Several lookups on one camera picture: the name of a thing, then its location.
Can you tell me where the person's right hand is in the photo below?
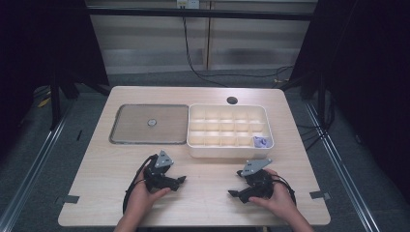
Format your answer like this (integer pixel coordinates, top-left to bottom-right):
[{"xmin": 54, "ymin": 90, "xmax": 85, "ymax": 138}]
[{"xmin": 249, "ymin": 167, "xmax": 296, "ymax": 220}]

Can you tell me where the person's left hand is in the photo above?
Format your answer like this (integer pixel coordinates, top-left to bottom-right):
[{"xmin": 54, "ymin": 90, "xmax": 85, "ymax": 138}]
[{"xmin": 127, "ymin": 172, "xmax": 172, "ymax": 218}]

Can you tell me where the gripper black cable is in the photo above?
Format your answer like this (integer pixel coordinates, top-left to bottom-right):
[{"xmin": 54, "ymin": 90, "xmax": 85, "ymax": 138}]
[
  {"xmin": 122, "ymin": 154, "xmax": 160, "ymax": 216},
  {"xmin": 272, "ymin": 175, "xmax": 297, "ymax": 207}
]

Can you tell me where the bundle of black cables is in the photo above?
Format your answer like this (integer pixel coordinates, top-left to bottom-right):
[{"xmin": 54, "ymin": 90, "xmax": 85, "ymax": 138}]
[{"xmin": 296, "ymin": 105, "xmax": 337, "ymax": 153}]

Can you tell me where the small yellow object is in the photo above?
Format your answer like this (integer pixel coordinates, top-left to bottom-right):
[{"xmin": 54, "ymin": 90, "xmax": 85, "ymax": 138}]
[{"xmin": 37, "ymin": 96, "xmax": 52, "ymax": 109}]

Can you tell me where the black curtain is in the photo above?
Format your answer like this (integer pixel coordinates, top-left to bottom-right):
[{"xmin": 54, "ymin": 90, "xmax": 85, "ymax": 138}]
[
  {"xmin": 0, "ymin": 0, "xmax": 110, "ymax": 159},
  {"xmin": 289, "ymin": 0, "xmax": 410, "ymax": 197}
]

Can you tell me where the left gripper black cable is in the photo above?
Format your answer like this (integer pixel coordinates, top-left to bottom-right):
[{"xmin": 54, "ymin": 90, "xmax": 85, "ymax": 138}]
[{"xmin": 122, "ymin": 154, "xmax": 160, "ymax": 216}]

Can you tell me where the white wall socket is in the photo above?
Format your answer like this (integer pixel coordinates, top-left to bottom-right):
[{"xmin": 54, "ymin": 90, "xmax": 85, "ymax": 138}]
[{"xmin": 176, "ymin": 0, "xmax": 201, "ymax": 10}]

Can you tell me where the black metal stand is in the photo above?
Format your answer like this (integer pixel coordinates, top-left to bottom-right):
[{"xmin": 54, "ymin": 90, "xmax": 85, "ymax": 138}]
[{"xmin": 47, "ymin": 73, "xmax": 63, "ymax": 131}]

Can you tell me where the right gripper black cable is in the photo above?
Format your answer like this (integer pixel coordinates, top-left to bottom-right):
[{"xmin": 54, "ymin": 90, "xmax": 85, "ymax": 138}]
[{"xmin": 272, "ymin": 175, "xmax": 297, "ymax": 207}]

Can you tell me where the grey tape strip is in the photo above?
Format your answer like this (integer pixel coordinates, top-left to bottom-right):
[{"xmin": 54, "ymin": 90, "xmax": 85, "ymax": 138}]
[
  {"xmin": 56, "ymin": 194, "xmax": 80, "ymax": 205},
  {"xmin": 308, "ymin": 190, "xmax": 332, "ymax": 200}
]

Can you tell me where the white divided organizer box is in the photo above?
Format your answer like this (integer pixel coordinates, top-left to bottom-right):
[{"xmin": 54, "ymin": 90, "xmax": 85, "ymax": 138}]
[{"xmin": 186, "ymin": 103, "xmax": 275, "ymax": 160}]

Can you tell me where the metal floor rail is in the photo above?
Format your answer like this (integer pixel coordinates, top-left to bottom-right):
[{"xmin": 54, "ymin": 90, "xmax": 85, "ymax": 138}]
[
  {"xmin": 0, "ymin": 100, "xmax": 76, "ymax": 232},
  {"xmin": 304, "ymin": 102, "xmax": 383, "ymax": 232}
]

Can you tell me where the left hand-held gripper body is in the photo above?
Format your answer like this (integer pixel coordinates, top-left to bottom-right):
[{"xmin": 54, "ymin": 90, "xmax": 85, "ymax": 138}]
[{"xmin": 143, "ymin": 150, "xmax": 175, "ymax": 193}]

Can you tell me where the long black floor cable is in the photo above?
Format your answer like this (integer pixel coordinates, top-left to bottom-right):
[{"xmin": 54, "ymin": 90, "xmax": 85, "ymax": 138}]
[{"xmin": 182, "ymin": 15, "xmax": 294, "ymax": 89}]

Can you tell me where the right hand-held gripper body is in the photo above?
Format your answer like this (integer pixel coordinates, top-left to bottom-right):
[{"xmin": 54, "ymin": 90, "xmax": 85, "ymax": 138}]
[{"xmin": 241, "ymin": 158, "xmax": 275, "ymax": 199}]

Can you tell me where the black horizontal bar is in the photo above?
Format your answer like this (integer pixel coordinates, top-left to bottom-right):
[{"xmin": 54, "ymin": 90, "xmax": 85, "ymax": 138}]
[{"xmin": 86, "ymin": 8, "xmax": 315, "ymax": 22}]

